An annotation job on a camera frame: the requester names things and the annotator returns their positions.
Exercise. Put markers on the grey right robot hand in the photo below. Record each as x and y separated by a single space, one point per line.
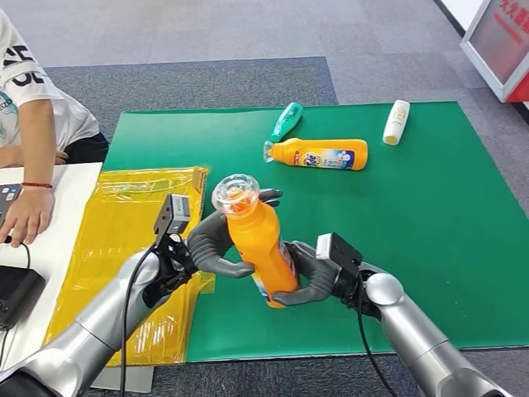
322 279

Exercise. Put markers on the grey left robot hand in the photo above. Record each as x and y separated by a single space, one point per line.
207 246

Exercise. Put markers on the orange bottle with white label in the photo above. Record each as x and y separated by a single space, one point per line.
256 235

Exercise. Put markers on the person's bare forearm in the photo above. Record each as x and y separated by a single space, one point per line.
12 157

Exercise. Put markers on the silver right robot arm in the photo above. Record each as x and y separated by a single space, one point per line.
413 340

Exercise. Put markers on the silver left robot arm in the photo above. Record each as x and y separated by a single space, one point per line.
95 329

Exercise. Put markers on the orange bottle with blue label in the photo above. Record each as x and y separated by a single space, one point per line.
289 153

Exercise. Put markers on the green bottle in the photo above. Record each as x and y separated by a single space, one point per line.
287 120

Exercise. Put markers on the yellow plastic sheet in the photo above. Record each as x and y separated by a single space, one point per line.
112 219

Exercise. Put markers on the green mat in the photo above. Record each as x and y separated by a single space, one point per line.
434 219

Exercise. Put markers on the person's bare hand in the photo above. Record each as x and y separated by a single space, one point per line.
62 158

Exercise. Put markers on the person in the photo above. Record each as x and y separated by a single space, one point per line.
49 112

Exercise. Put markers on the black box device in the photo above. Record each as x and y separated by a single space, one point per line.
18 296

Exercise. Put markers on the laptop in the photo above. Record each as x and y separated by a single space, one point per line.
9 197

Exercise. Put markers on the white framed red sign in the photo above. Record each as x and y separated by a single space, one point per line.
496 44

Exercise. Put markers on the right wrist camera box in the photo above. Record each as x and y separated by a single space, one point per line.
342 252

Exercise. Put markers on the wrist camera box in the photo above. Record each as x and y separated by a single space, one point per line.
176 211
342 252

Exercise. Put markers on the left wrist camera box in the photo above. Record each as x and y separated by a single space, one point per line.
176 211

